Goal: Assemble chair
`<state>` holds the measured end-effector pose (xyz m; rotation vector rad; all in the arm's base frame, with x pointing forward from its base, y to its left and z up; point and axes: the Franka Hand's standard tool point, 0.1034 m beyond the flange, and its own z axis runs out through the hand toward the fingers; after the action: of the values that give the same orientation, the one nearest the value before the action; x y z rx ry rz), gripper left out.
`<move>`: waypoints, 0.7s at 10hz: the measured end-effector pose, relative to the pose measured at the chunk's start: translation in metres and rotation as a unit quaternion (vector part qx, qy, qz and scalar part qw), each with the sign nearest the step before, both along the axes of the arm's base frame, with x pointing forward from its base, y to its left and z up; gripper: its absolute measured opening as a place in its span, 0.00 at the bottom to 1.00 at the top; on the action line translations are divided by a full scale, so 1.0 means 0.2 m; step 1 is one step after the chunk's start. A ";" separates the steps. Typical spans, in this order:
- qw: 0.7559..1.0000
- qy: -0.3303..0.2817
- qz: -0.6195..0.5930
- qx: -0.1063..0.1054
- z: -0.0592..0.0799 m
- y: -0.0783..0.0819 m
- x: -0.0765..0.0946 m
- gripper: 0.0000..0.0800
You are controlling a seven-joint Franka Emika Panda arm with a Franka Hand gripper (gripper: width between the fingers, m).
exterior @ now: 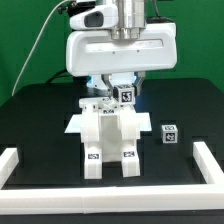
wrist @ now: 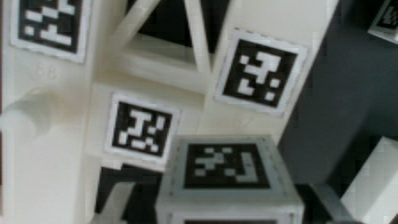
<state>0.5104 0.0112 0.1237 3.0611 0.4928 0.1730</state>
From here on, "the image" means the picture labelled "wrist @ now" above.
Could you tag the small tagged white cube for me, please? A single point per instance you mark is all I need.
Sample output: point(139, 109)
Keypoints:
point(226, 184)

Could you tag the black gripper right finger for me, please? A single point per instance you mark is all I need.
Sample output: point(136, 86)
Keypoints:
point(333, 205)

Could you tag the white chair back frame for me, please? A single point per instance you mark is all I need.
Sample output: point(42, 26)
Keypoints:
point(127, 72)

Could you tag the white L-shaped obstacle fence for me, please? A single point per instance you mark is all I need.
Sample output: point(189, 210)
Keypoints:
point(370, 197)

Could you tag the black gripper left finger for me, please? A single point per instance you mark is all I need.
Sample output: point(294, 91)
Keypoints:
point(111, 215)

